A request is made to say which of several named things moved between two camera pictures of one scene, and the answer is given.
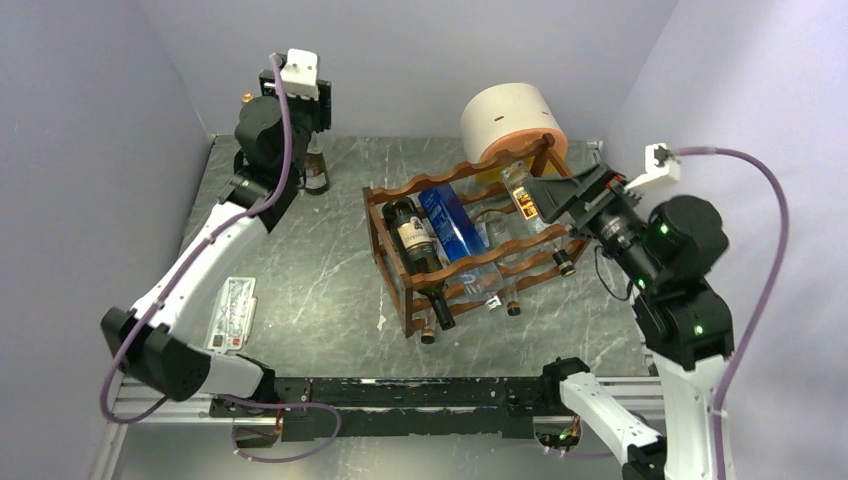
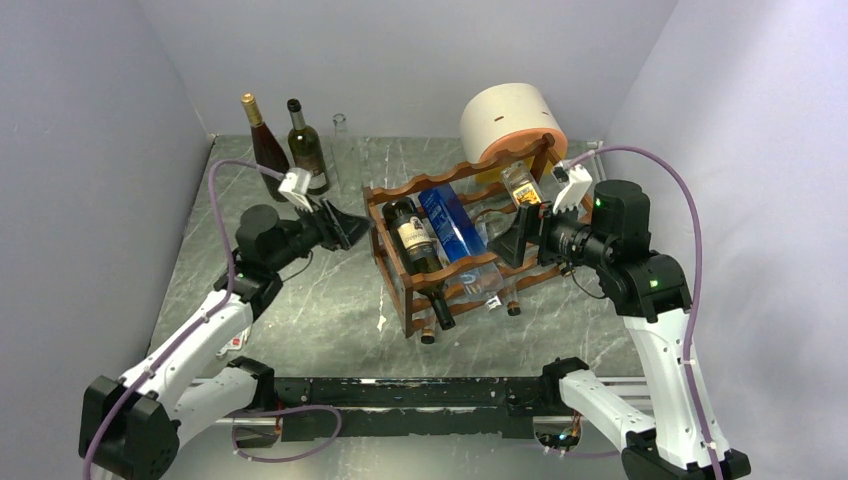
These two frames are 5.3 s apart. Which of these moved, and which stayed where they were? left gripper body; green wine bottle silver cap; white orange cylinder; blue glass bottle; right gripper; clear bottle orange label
Moved: left gripper body; right gripper
Stayed: green wine bottle silver cap; white orange cylinder; blue glass bottle; clear bottle orange label
